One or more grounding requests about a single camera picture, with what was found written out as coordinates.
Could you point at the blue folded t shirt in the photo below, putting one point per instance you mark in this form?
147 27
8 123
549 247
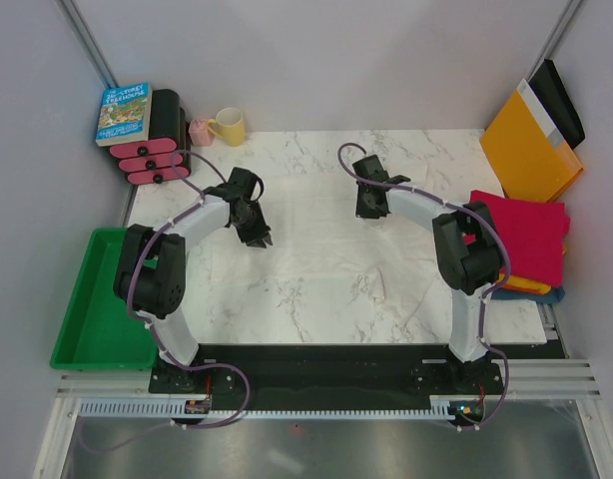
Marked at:
553 296

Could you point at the black folder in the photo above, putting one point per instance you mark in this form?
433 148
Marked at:
547 85

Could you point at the white cable duct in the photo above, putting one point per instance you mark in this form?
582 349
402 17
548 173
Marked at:
178 408

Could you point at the white t shirt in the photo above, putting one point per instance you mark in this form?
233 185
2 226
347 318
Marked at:
327 277

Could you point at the blue treehouse book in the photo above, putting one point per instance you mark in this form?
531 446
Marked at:
125 114

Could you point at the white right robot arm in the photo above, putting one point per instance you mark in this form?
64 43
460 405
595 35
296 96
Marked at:
468 251

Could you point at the green plastic tray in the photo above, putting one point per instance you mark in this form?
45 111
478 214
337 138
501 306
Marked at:
97 333

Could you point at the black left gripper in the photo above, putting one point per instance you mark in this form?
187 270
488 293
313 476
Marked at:
262 232

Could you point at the orange folded t shirt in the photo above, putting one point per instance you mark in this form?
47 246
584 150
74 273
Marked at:
531 285

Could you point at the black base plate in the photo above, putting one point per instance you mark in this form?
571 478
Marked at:
318 376

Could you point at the small pink container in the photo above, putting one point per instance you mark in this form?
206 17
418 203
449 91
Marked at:
200 134

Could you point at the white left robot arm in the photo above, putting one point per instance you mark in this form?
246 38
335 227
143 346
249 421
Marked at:
151 274

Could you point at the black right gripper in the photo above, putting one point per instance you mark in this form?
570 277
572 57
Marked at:
364 212

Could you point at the yellow mug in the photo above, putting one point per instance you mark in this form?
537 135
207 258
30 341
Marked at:
228 125

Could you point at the black pink drawer organizer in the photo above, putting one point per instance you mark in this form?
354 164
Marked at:
150 161

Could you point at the red folded t shirt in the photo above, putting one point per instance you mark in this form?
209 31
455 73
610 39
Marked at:
533 234

